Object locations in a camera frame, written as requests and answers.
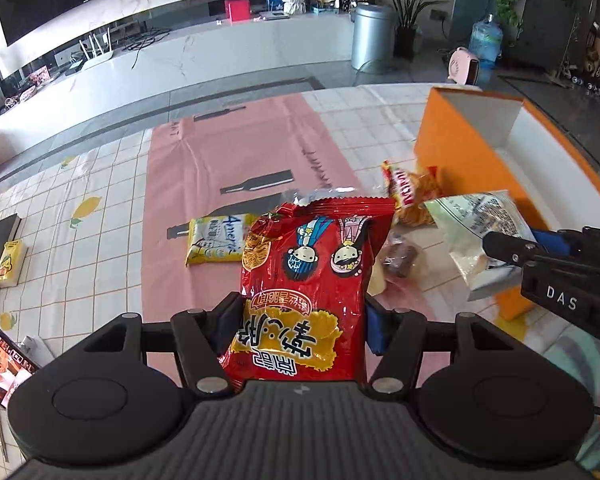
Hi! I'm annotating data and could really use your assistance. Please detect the white router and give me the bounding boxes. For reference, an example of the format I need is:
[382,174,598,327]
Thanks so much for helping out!
[79,29,115,70]

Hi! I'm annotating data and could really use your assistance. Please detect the red orange noodle snack packet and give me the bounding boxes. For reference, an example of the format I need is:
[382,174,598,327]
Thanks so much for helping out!
[381,160,441,226]

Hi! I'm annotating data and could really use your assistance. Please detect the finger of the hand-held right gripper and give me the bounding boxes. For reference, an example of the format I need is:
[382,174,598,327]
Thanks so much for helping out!
[532,227,600,272]
[482,232,546,266]

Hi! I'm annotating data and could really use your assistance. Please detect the orange cardboard box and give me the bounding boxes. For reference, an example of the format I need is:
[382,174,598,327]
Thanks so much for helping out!
[414,86,600,321]

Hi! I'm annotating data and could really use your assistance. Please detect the yellow snack packet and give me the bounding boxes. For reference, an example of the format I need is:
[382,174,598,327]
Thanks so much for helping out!
[186,213,258,266]

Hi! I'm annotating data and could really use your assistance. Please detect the white green snack bag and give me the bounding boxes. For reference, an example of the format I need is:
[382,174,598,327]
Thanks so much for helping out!
[424,190,538,302]

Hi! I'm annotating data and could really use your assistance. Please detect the blue water jug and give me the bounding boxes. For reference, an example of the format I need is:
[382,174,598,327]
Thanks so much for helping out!
[468,13,503,70]

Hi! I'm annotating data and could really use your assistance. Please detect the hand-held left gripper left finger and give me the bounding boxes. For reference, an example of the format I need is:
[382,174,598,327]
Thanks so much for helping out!
[82,292,243,397]

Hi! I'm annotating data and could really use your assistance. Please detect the clear wrapped brown cake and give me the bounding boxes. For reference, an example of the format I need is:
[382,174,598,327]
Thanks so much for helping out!
[367,232,426,296]

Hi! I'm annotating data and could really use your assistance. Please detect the silver trash can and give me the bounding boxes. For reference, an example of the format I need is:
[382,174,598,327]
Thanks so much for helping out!
[351,2,396,72]

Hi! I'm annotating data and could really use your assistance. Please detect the pink space heater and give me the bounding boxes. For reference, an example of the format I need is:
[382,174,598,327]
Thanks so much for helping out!
[449,46,487,85]

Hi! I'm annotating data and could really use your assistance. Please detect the black cables on console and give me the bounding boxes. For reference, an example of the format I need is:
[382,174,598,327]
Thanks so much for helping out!
[122,27,171,53]

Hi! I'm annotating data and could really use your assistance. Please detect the red box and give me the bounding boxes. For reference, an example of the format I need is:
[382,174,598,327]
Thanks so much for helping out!
[224,0,251,22]

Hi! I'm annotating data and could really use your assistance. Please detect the yellow tissue pack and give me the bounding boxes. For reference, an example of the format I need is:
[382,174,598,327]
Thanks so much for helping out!
[0,241,27,288]

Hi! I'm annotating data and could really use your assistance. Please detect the checked lemon print tablecloth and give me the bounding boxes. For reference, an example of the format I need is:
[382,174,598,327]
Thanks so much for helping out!
[0,82,600,480]

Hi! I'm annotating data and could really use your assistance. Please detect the white marble tv console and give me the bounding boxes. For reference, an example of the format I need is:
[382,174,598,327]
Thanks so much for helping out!
[0,7,361,161]

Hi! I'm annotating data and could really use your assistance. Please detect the potted long leaf plant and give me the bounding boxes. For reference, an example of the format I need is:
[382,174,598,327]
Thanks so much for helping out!
[367,0,453,58]

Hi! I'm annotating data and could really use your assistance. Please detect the colourful magazine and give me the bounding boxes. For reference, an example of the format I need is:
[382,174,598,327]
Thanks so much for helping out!
[0,310,41,408]

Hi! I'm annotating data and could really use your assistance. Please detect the red noodle snack bag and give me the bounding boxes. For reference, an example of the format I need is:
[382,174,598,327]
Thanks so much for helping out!
[217,196,397,393]

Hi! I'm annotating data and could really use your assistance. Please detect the pink bottle print mat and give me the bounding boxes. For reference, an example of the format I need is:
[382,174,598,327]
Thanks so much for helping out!
[141,94,381,361]

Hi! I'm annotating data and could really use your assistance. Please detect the dark grey cabinet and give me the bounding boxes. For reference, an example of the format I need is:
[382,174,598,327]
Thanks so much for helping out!
[510,0,581,61]

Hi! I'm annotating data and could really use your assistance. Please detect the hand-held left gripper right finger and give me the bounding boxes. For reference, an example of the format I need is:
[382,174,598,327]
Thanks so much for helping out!
[362,295,525,395]

